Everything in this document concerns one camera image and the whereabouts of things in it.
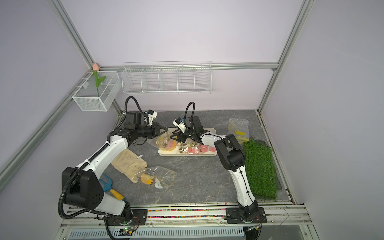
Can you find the white wire wall basket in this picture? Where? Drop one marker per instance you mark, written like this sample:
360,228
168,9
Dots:
167,77

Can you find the cookie ziploc bag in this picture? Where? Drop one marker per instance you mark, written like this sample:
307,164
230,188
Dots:
164,142
157,177
240,129

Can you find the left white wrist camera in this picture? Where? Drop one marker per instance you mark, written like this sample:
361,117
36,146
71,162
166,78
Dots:
151,116

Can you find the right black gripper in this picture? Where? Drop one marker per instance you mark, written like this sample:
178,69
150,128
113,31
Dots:
179,135

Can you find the pink artificial tulip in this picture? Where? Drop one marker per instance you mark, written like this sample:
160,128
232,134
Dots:
98,79

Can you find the beige work glove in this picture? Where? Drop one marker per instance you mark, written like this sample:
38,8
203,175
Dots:
127,164

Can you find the white mesh wall box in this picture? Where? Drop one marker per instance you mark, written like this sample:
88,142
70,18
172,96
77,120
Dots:
86,95

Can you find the white rectangular tray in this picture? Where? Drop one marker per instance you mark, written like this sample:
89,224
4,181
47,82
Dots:
174,152

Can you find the blue yellow garden rake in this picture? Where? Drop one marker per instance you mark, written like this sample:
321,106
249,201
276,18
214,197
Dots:
107,187

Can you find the green artificial grass mat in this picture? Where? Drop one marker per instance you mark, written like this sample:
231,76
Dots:
260,169

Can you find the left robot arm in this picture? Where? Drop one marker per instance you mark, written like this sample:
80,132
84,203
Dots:
82,191

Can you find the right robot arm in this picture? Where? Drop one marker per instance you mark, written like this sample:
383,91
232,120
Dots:
232,156

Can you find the poured wrapped cookie pile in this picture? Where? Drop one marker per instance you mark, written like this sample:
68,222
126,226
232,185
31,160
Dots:
193,148

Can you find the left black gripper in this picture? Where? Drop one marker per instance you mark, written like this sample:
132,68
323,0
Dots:
156,131

